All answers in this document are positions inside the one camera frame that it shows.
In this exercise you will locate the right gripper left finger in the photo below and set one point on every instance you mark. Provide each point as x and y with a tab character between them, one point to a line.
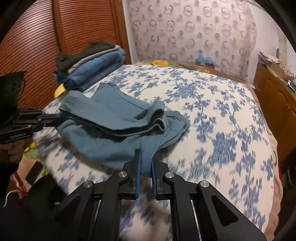
92	211

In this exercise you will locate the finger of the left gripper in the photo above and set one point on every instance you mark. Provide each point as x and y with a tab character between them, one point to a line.
20	130
33	116

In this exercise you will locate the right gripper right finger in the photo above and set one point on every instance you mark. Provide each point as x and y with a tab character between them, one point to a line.
198	210

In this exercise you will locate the teal blue shorts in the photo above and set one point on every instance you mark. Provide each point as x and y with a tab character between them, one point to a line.
110	126

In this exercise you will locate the person's left hand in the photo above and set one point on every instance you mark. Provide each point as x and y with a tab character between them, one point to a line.
12	152

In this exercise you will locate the colourful floral beige blanket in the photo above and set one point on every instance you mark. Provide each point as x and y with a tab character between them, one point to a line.
229	144

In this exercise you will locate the brown louvered wardrobe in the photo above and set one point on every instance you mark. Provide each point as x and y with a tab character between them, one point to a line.
33	33

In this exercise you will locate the black phone on bed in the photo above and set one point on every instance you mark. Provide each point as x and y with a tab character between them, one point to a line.
34	173

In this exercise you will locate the black folded pants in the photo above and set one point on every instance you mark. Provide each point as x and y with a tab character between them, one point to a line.
65	61

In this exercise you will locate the blue folded jeans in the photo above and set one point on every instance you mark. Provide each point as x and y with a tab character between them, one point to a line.
92	71

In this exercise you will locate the blue floral white quilt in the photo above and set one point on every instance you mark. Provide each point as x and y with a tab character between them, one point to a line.
204	127

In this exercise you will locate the brown wooden cabinet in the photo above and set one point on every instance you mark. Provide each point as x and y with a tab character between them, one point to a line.
278	106

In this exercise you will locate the box with blue cloth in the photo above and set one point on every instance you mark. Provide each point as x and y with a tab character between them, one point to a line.
202	61

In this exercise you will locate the cardboard box on cabinet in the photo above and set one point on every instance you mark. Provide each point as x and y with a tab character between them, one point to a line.
281	71

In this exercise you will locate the stack of papers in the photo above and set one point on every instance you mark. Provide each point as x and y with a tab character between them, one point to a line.
267	60

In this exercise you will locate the pink circle patterned curtain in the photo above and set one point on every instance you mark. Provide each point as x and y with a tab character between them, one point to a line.
224	31

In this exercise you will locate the beige tied side curtain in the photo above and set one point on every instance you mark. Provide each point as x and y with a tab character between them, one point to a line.
282	39

